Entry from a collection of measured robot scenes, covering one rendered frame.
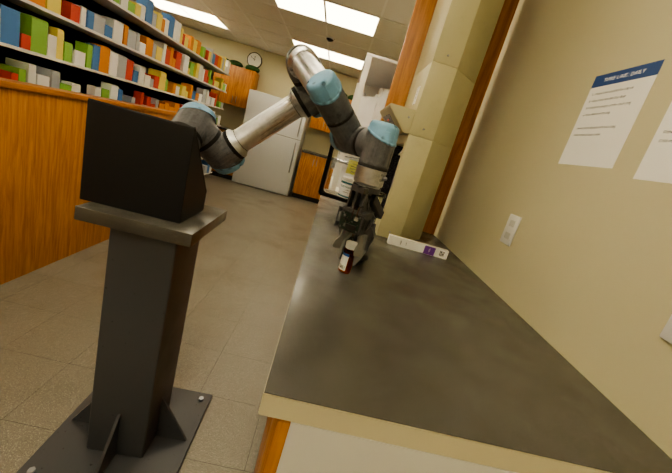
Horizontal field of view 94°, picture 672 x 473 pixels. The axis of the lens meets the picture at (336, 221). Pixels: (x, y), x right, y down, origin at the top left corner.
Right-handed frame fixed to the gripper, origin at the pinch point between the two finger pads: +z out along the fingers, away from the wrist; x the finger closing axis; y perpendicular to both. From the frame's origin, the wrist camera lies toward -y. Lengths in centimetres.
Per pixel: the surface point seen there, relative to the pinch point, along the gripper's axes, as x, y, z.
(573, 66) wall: 35, -63, -74
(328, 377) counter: 15.6, 34.1, 7.3
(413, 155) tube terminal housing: -9, -64, -32
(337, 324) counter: 9.4, 19.6, 7.3
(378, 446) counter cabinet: 26.3, 34.8, 12.0
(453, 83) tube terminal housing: -4, -68, -64
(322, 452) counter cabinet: 19.6, 38.4, 15.3
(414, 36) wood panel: -36, -92, -89
